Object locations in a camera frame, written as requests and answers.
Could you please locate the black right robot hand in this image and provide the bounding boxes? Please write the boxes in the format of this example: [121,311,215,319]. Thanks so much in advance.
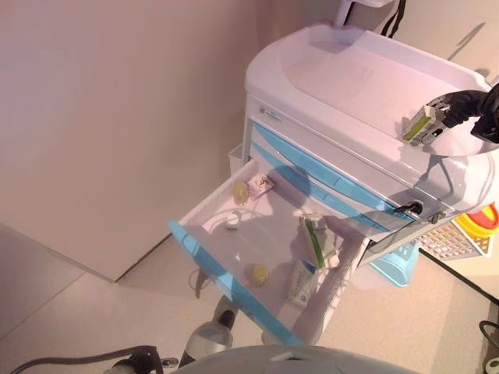
[423,80,499,146]

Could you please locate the small white green medicine box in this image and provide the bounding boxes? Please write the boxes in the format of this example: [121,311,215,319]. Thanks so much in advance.
[401,101,448,149]

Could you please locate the white drawer with blue front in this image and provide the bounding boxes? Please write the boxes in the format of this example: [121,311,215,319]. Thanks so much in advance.
[166,154,370,348]

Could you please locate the blue and white medicine box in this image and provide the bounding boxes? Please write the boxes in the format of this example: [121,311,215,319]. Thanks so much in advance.
[285,259,320,312]

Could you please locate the green and white medicine box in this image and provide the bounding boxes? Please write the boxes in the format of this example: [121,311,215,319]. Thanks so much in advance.
[298,212,329,270]

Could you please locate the white grey medicine box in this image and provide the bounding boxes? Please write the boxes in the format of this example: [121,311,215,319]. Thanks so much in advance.
[311,215,347,270]

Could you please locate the pink medicine box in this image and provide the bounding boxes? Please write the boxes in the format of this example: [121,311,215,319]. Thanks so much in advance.
[246,173,274,201]

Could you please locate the silver left robot leg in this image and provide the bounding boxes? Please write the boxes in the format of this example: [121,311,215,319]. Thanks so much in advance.
[178,297,238,366]

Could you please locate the grey robot torso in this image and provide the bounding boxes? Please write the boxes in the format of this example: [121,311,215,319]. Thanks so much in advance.
[170,344,395,374]

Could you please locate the white medical cart blue drawers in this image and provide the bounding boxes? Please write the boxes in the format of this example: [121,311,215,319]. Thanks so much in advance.
[242,26,499,274]

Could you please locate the yellow sharps container red lid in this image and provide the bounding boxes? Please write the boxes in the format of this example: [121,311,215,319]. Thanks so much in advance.
[455,203,499,242]

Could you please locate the white lattice side basket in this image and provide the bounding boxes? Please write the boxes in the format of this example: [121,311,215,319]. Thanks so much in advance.
[414,217,495,263]

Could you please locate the small white bottle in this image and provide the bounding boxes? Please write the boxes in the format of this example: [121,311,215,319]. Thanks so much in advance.
[224,211,243,234]

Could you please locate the light blue waste bin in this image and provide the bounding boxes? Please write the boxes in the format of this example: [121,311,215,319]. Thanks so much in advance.
[367,240,421,290]

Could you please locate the thick black cable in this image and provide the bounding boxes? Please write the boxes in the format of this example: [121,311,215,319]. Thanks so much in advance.
[6,344,157,374]

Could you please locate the black strap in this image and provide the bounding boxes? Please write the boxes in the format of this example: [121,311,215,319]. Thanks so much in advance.
[379,0,407,39]

